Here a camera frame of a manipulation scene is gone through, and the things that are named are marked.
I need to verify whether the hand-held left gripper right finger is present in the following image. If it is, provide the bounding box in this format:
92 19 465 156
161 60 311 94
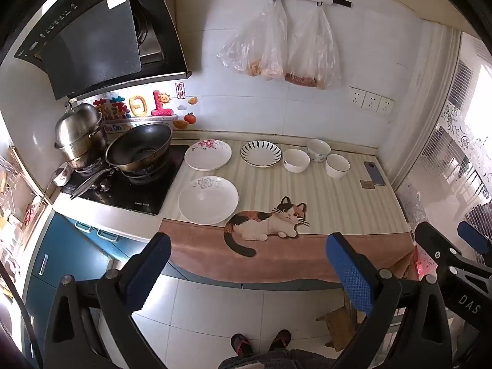
326 232 454 369

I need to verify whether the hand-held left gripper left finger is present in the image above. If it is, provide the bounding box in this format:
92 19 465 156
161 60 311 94
42 232 173 369

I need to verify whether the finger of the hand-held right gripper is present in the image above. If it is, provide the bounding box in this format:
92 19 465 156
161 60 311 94
414 221 467 277
457 221 492 272

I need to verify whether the grey floral white plate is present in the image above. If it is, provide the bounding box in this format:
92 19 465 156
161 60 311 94
177 176 240 226

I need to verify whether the dark rimmed white bowl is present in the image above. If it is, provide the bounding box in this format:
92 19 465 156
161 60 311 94
325 154 351 179

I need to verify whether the plain white bowl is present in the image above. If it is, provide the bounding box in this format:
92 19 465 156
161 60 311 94
283 149 310 173

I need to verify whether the pink floral white plate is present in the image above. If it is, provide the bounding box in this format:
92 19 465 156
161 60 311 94
184 139 232 172

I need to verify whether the blue dotted white bowl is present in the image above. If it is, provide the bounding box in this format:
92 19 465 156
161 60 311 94
306 139 332 163

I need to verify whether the black striped white plate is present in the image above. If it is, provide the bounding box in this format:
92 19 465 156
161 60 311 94
240 140 282 168

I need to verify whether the pink printed plastic bag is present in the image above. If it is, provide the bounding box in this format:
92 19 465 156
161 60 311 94
412 245 439 282

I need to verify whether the wooden stool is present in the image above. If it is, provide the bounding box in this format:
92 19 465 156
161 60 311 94
316 305 367 353

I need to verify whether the striped cat print mat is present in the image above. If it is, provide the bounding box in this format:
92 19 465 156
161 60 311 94
159 138 415 283

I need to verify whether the black gas stove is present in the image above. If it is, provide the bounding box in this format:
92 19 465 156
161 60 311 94
59 144 189 216

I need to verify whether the blue kitchen cabinet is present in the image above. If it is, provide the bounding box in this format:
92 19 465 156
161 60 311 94
23 213 164 354

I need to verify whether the blue smartphone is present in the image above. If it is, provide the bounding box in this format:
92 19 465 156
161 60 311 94
363 161 386 186

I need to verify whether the person's right slipper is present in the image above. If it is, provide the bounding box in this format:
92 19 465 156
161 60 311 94
269 329 292 351

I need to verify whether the person's slipper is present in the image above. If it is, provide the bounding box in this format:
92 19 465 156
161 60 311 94
269 329 292 351
231 334 255 356

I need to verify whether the frosted floral window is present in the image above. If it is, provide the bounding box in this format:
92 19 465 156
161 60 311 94
396 34 492 239

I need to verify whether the person's grey fuzzy clothing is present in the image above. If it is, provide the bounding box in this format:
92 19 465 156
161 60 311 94
218 348 339 369

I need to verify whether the person's left slipper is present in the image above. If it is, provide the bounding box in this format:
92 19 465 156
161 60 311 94
231 334 255 356

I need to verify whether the black wok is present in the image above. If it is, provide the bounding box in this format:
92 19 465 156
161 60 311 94
69 122 173 200

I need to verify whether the small floral cup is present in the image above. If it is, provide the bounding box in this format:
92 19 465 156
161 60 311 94
52 165 73 187

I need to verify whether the cluttered side shelf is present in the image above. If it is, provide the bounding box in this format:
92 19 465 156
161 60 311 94
0 146 54 281

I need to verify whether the stainless steel steamer pot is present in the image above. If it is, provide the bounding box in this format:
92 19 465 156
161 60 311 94
54 102 109 170

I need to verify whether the clear plastic bag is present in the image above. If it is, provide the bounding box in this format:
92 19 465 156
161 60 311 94
284 4 343 90
260 0 290 82
216 0 270 77

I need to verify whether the black range hood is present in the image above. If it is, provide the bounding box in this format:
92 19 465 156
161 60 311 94
13 0 193 101

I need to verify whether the colourful letter wall sticker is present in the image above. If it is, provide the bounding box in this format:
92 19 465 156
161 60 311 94
92 89 179 121

